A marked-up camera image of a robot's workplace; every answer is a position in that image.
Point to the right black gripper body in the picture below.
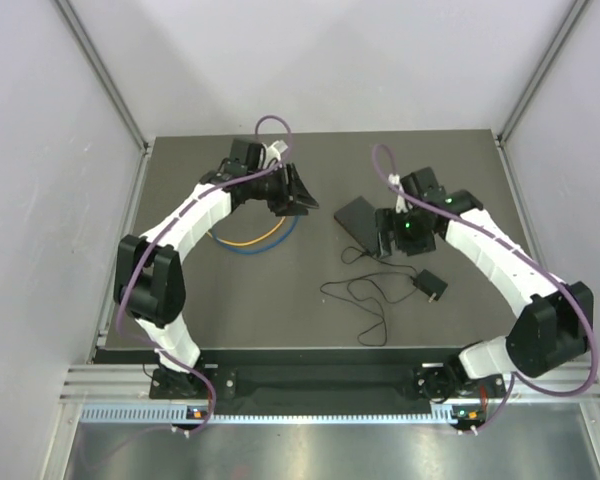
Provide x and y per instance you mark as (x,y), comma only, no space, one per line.
(410,234)

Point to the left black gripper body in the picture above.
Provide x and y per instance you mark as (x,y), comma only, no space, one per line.
(277,192)

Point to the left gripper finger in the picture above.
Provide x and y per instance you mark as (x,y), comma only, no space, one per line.
(295,183)
(302,205)

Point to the black network switch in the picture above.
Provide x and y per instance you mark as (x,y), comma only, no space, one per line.
(357,218)

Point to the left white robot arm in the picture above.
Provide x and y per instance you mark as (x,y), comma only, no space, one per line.
(149,283)

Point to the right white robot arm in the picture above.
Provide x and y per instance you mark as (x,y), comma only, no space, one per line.
(554,320)

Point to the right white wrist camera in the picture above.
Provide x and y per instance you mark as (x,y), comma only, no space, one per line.
(401,205)

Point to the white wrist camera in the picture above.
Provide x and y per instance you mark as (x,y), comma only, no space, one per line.
(401,205)
(275,152)

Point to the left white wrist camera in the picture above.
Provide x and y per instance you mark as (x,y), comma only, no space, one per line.
(275,152)

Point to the grey slotted cable duct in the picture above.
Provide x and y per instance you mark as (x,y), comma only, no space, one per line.
(183,414)

